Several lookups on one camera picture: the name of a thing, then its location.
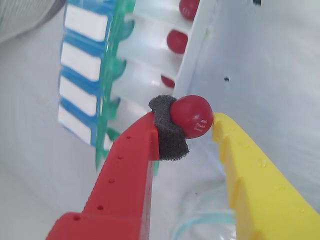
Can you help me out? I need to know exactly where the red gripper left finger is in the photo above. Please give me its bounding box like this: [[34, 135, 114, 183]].
[[46, 94, 190, 240]]

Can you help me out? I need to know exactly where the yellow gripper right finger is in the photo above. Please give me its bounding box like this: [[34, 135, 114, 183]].
[[211, 112, 320, 240]]

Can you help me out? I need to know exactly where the clear glass bowl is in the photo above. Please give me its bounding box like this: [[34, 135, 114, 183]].
[[169, 184, 238, 240]]

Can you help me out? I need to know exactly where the green-lidded weekly pill organizer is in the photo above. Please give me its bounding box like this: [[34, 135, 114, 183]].
[[94, 0, 218, 173]]

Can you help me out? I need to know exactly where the pale grey tablecloth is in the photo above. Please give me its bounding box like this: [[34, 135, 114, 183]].
[[0, 0, 320, 240]]

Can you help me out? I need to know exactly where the blue-lidded weekly pill organizer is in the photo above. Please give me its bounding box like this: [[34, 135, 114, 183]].
[[57, 0, 118, 148]]

